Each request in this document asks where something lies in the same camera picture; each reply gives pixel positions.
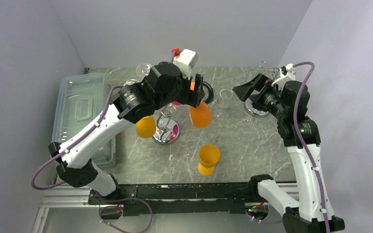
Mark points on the chrome wine glass rack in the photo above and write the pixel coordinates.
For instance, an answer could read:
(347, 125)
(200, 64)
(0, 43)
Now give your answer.
(167, 129)

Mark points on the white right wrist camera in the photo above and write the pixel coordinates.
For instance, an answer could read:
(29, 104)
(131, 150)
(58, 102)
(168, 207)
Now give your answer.
(286, 74)

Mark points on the yellow wine glass left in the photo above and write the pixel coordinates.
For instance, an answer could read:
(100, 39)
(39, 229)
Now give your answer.
(146, 127)

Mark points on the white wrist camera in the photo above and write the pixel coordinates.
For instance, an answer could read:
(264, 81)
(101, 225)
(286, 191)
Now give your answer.
(185, 60)
(286, 74)

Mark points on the pink wine glass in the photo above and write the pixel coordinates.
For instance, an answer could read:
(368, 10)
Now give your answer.
(176, 103)

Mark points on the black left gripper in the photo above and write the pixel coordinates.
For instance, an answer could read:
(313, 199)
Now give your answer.
(191, 97)

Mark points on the clear tumbler glass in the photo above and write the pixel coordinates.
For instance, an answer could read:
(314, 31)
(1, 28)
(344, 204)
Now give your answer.
(225, 98)

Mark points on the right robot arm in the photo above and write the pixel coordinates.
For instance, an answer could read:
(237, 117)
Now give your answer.
(311, 212)

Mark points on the yellow-orange wine glass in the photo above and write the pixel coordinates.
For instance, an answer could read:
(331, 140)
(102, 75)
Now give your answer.
(209, 155)

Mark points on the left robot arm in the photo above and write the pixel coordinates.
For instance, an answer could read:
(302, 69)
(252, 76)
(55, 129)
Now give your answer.
(164, 84)

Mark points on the aluminium frame rails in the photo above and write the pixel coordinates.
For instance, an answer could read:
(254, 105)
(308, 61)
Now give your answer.
(79, 196)

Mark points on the orange wine glass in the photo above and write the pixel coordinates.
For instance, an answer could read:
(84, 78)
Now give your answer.
(200, 116)

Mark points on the clear plastic storage box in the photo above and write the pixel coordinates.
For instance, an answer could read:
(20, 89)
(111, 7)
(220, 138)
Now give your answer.
(81, 99)

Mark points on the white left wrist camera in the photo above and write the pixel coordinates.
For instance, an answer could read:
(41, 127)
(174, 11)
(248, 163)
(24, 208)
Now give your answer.
(185, 60)

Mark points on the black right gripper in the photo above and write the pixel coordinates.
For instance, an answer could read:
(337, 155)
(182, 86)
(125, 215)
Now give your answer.
(244, 91)

